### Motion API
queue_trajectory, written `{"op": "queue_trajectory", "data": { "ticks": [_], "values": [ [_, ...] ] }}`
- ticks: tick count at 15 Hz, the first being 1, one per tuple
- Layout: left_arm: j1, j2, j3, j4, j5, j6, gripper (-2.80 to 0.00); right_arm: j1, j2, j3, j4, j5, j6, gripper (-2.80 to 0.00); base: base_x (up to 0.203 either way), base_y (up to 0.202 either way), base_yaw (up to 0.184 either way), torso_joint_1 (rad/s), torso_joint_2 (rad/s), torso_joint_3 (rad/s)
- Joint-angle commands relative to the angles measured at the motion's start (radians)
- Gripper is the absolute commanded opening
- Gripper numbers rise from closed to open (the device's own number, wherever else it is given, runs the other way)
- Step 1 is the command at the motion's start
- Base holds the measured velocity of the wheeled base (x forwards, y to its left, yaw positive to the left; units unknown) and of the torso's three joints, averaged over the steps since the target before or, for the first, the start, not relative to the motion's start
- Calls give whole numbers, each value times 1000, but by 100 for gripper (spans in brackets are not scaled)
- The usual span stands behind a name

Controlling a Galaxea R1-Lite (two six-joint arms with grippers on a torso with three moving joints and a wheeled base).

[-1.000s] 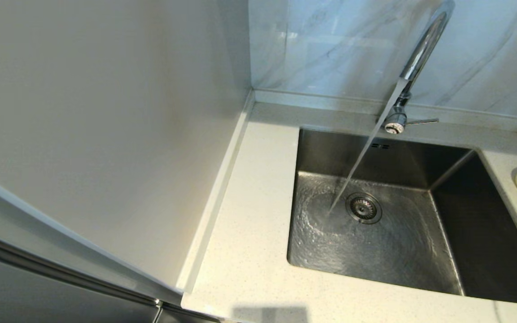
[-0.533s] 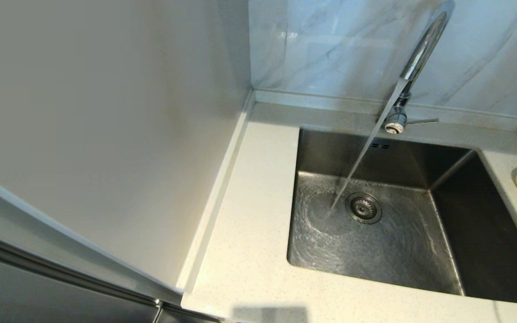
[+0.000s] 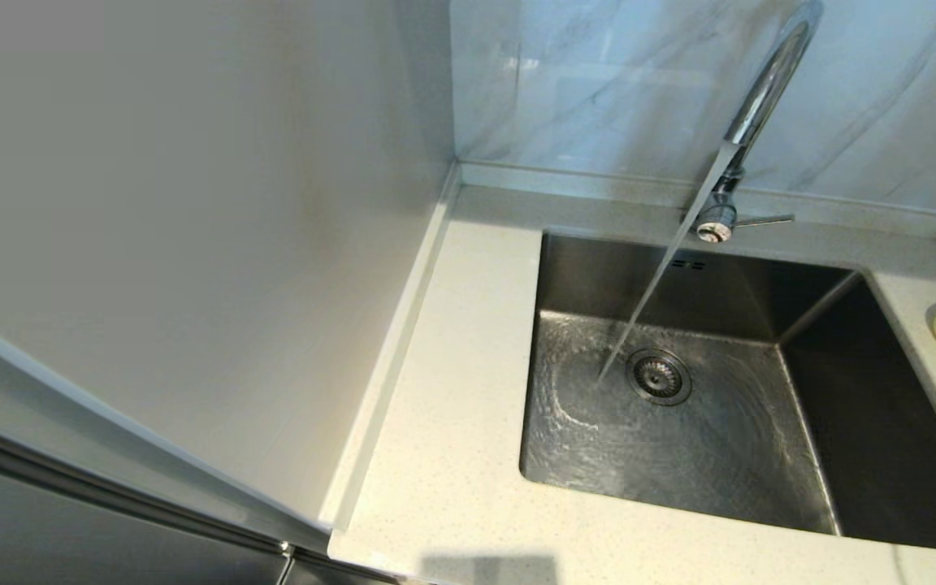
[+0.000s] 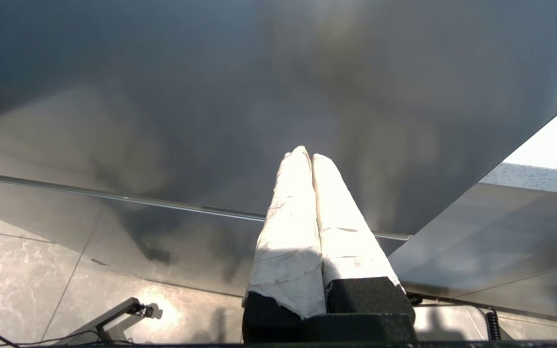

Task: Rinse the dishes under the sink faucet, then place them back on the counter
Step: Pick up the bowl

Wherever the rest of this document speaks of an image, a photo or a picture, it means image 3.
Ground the stainless steel sink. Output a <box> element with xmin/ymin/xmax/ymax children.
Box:
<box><xmin>519</xmin><ymin>227</ymin><xmax>936</xmax><ymax>555</ymax></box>

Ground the round metal drain strainer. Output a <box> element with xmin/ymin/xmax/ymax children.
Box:
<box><xmin>626</xmin><ymin>349</ymin><xmax>694</xmax><ymax>406</ymax></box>

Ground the chrome gooseneck faucet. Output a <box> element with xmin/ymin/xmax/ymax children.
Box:
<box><xmin>695</xmin><ymin>0</ymin><xmax>826</xmax><ymax>245</ymax></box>

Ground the grey refrigerator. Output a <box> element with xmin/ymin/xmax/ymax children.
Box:
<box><xmin>0</xmin><ymin>305</ymin><xmax>404</xmax><ymax>585</ymax></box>

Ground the chrome refrigerator handle strip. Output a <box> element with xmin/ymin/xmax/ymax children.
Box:
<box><xmin>0</xmin><ymin>414</ymin><xmax>300</xmax><ymax>585</ymax></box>

